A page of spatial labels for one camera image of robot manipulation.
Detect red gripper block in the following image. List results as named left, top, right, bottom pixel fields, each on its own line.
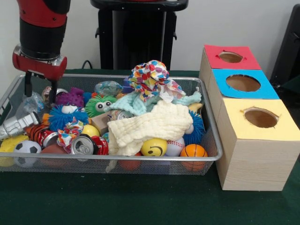
left=12, top=52, right=68, bottom=105

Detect crushed clear plastic bottle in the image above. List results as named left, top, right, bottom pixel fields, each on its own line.
left=16, top=91, right=45, bottom=116

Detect grey crushed bottle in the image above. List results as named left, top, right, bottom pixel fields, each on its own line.
left=0, top=111, right=40, bottom=141

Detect polka dot cloth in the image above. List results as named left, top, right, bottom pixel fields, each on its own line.
left=127, top=60, right=187, bottom=104

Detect cream waffle cloth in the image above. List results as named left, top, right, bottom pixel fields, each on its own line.
left=105, top=99, right=194, bottom=173

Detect shallow silver mesh bin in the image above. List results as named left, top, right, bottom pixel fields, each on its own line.
left=0, top=73, right=223, bottom=176

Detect wooden box with three holes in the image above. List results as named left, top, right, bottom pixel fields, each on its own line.
left=199, top=44, right=300, bottom=192

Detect purple knobbly toy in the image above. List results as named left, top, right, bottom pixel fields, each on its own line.
left=56, top=88, right=85, bottom=110

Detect blue spiky toy small eyes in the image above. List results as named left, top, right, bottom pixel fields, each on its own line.
left=48, top=105, right=89, bottom=132

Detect green spiky toy with eyes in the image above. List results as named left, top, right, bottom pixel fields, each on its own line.
left=84, top=93, right=118, bottom=118

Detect small soccer ball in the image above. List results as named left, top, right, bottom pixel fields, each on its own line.
left=13, top=140, right=42, bottom=168

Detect mint green waffle cloth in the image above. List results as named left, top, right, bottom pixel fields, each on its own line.
left=103, top=90, right=202, bottom=117

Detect yellow smiley ball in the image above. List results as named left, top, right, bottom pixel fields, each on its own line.
left=140, top=138, right=168, bottom=157

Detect dark green table cloth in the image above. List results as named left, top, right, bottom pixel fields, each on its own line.
left=280, top=75, right=300, bottom=95
left=0, top=68, right=300, bottom=225

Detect small orange basketball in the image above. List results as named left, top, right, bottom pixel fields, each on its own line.
left=180, top=143, right=208, bottom=172

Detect black flat panel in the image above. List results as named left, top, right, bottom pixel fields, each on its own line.
left=269, top=3, right=300, bottom=87

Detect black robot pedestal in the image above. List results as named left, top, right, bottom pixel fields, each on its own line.
left=90, top=0, right=189, bottom=70

